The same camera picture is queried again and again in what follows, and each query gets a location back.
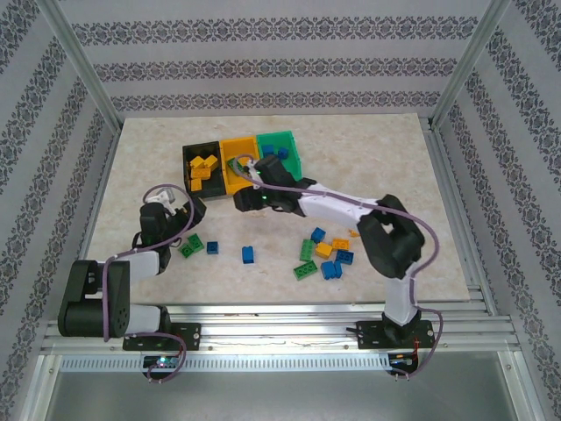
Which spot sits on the green lego brick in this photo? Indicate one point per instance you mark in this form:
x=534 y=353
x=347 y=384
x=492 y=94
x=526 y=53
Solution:
x=305 y=270
x=191 y=246
x=307 y=250
x=230 y=166

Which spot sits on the blue lego brick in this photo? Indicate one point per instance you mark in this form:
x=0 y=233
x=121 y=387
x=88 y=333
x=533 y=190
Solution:
x=213 y=247
x=248 y=255
x=328 y=271
x=338 y=268
x=318 y=235
x=268 y=150
x=345 y=257
x=284 y=153

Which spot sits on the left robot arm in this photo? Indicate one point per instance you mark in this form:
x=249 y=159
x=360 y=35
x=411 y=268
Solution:
x=92 y=302

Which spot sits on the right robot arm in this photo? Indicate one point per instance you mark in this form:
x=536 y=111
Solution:
x=390 y=245

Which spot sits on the yellow plastic bin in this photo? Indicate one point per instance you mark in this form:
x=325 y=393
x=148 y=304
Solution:
x=239 y=151

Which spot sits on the black plastic bin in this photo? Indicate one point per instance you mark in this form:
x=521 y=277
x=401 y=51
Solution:
x=215 y=186

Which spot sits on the green plastic bin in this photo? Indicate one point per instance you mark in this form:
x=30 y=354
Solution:
x=285 y=139

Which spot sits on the aluminium side rail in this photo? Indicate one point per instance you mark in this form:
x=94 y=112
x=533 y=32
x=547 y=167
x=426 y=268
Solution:
x=98 y=206
x=460 y=210

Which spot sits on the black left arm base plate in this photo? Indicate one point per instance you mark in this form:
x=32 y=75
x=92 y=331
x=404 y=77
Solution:
x=188 y=335

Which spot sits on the aluminium front rail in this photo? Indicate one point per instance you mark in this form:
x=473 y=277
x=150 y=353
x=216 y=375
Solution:
x=280 y=326

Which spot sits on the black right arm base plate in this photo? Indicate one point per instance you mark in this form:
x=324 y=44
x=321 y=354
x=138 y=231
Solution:
x=372 y=335

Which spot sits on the aluminium frame post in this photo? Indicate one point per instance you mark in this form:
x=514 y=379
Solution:
x=469 y=66
x=79 y=66

